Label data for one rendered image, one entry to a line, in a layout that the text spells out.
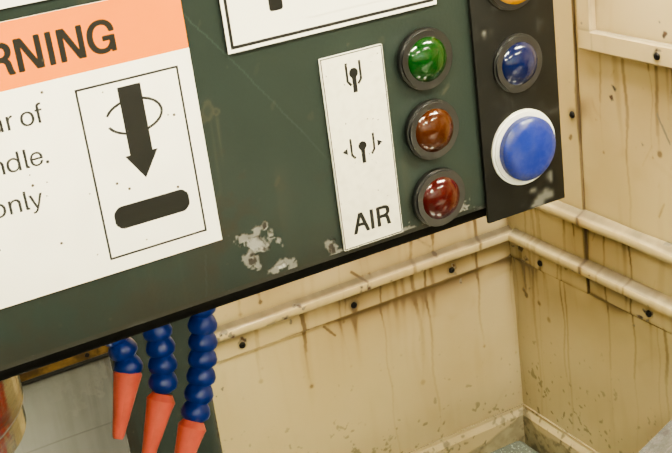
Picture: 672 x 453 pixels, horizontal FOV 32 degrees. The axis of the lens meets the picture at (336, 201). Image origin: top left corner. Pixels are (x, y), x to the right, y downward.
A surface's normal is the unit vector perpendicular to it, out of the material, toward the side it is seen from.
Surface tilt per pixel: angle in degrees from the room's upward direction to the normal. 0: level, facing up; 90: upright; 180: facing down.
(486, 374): 90
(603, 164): 90
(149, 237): 90
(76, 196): 90
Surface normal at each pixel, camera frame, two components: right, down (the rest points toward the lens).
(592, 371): -0.87, 0.27
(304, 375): 0.47, 0.25
